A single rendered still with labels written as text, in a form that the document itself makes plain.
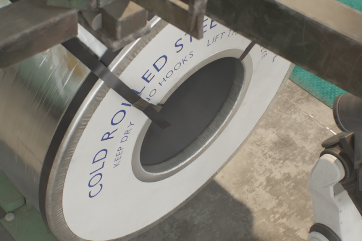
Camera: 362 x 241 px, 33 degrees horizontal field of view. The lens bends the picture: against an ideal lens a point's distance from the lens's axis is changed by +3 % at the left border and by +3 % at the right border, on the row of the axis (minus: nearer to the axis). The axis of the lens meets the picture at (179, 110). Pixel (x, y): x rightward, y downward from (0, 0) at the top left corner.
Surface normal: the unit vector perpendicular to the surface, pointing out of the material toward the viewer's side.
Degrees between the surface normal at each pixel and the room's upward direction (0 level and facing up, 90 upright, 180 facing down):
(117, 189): 90
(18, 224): 0
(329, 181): 90
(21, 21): 0
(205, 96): 56
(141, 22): 90
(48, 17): 0
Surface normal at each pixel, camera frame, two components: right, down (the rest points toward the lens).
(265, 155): 0.10, -0.66
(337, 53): -0.54, 0.59
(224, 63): -0.73, 0.56
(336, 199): 0.59, 0.29
